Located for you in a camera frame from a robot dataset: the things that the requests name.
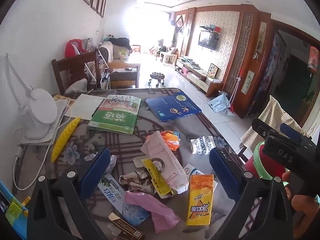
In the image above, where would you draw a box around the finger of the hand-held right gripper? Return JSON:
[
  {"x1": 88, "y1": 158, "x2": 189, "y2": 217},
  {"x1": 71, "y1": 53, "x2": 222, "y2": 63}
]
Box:
[
  {"x1": 279, "y1": 122, "x2": 314, "y2": 144},
  {"x1": 251, "y1": 118, "x2": 274, "y2": 138}
]

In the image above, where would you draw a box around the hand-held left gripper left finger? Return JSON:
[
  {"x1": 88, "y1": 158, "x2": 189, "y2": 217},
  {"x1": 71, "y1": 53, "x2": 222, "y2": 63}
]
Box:
[{"x1": 26, "y1": 147, "x2": 112, "y2": 240}]

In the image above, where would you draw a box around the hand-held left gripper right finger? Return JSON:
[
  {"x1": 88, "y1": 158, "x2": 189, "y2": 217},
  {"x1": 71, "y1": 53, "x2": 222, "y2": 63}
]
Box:
[{"x1": 209, "y1": 148, "x2": 294, "y2": 240}]

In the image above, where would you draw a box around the red bin with green rim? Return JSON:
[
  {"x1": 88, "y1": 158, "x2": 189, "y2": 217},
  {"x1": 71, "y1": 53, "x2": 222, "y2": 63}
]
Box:
[{"x1": 245, "y1": 141, "x2": 288, "y2": 180}]

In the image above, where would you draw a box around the blue and white toothpaste box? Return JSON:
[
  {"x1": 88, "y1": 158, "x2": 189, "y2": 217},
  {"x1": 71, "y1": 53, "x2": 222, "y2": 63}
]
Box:
[{"x1": 96, "y1": 172, "x2": 150, "y2": 227}]

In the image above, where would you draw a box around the yellow juice box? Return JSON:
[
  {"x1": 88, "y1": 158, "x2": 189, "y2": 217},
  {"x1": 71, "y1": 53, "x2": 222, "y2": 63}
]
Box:
[{"x1": 185, "y1": 174, "x2": 215, "y2": 226}]

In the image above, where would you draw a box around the patterned paper cup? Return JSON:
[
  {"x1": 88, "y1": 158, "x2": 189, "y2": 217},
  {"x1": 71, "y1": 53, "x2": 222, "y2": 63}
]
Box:
[{"x1": 190, "y1": 135, "x2": 217, "y2": 154}]

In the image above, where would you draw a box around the yellow label box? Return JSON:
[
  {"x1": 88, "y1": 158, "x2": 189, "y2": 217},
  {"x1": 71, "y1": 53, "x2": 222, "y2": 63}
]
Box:
[{"x1": 132, "y1": 155, "x2": 175, "y2": 198}]

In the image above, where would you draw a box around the orange snack wrapper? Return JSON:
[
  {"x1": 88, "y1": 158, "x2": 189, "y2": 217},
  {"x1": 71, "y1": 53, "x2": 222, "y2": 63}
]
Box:
[{"x1": 160, "y1": 131, "x2": 182, "y2": 152}]

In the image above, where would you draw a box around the small brown box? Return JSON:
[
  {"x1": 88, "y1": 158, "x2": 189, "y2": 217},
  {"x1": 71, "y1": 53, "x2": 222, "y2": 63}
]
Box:
[{"x1": 107, "y1": 212, "x2": 145, "y2": 240}]

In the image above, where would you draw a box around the pink and white long carton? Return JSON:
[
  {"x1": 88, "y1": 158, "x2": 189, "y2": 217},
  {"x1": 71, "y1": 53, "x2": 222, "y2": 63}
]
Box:
[{"x1": 140, "y1": 131, "x2": 190, "y2": 194}]

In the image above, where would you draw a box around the pink plastic bag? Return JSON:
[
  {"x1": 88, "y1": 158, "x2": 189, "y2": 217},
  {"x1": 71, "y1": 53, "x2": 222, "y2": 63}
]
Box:
[{"x1": 124, "y1": 191, "x2": 180, "y2": 233}]

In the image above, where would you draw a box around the person's right hand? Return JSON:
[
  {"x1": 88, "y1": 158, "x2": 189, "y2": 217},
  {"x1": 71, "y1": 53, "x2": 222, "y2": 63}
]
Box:
[{"x1": 282, "y1": 171, "x2": 320, "y2": 218}]

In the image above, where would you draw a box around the beige checked cloth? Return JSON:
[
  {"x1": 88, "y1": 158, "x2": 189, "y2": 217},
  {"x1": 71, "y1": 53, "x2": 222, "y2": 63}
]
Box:
[{"x1": 241, "y1": 95, "x2": 308, "y2": 153}]

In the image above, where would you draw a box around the crumpled silver wrapper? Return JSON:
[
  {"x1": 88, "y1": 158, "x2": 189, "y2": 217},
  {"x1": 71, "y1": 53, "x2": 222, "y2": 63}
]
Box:
[{"x1": 84, "y1": 152, "x2": 117, "y2": 174}]

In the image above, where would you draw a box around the white mop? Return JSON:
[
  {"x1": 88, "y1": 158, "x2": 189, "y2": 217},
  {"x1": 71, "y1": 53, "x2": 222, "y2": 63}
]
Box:
[{"x1": 226, "y1": 76, "x2": 243, "y2": 115}]

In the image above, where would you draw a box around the yellow ridged plastic strip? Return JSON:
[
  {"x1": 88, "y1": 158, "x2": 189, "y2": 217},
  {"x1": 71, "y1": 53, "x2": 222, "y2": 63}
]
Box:
[{"x1": 51, "y1": 117, "x2": 81, "y2": 163}]

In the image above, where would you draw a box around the light blue plastic bag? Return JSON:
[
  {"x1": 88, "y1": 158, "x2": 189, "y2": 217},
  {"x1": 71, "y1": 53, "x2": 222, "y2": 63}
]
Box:
[{"x1": 208, "y1": 92, "x2": 230, "y2": 113}]

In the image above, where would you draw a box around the green textbook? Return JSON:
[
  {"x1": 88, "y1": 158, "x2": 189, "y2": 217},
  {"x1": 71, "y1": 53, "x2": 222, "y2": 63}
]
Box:
[{"x1": 88, "y1": 94, "x2": 142, "y2": 135}]

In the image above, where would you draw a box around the red hanging decoration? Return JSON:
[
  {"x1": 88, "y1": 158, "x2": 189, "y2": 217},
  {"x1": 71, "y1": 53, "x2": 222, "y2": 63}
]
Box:
[{"x1": 307, "y1": 46, "x2": 320, "y2": 74}]

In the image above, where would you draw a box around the wooden lattice screen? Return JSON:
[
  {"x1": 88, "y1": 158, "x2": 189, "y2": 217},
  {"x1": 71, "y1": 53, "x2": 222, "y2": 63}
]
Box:
[{"x1": 221, "y1": 4, "x2": 273, "y2": 119}]

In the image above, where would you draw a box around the small framed picture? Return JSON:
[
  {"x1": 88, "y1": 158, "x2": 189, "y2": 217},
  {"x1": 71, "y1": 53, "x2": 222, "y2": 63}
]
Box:
[{"x1": 208, "y1": 63, "x2": 219, "y2": 78}]

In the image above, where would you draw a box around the low television cabinet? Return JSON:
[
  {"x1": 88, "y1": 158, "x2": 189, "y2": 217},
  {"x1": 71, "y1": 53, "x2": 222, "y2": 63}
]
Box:
[{"x1": 175, "y1": 57, "x2": 223, "y2": 98}]

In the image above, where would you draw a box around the blue book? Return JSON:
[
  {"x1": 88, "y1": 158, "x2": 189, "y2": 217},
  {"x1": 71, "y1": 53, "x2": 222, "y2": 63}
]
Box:
[{"x1": 145, "y1": 91, "x2": 202, "y2": 122}]

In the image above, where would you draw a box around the grey seat cushion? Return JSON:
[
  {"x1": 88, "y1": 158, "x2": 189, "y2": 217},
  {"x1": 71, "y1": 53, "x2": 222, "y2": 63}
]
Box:
[{"x1": 67, "y1": 78, "x2": 88, "y2": 92}]

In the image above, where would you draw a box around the colourful plastic toy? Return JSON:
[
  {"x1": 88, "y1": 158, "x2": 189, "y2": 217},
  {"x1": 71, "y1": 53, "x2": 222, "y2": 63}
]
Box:
[{"x1": 0, "y1": 180, "x2": 32, "y2": 240}]

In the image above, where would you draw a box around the wooden coffee table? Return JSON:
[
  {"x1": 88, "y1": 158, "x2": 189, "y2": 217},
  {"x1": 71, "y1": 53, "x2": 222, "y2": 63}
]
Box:
[{"x1": 107, "y1": 62, "x2": 141, "y2": 89}]

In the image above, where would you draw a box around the dark wooden chair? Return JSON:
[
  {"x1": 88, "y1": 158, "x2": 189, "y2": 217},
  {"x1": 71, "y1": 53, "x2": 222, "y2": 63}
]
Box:
[{"x1": 52, "y1": 49, "x2": 102, "y2": 95}]

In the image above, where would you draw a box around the round rolling stool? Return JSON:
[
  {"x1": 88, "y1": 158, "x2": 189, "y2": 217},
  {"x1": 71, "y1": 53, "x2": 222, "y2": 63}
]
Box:
[{"x1": 149, "y1": 72, "x2": 165, "y2": 88}]

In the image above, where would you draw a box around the light wooden side table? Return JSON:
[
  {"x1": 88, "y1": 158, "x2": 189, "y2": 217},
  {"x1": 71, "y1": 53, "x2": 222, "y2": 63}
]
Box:
[{"x1": 160, "y1": 51, "x2": 179, "y2": 67}]

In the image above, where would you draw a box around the sofa with blankets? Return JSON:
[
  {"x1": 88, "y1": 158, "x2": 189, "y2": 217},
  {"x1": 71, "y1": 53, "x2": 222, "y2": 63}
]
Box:
[{"x1": 100, "y1": 37, "x2": 133, "y2": 63}]

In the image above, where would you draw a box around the white cable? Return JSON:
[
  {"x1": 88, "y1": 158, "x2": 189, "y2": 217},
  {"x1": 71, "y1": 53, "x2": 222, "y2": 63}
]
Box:
[{"x1": 12, "y1": 100, "x2": 72, "y2": 190}]

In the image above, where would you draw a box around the wire book rack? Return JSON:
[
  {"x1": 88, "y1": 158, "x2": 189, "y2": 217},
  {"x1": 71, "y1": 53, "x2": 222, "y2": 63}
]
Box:
[{"x1": 82, "y1": 44, "x2": 112, "y2": 90}]

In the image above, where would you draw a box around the wall television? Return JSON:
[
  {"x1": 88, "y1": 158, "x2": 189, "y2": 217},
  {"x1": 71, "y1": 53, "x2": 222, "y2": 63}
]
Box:
[{"x1": 198, "y1": 31, "x2": 217, "y2": 50}]

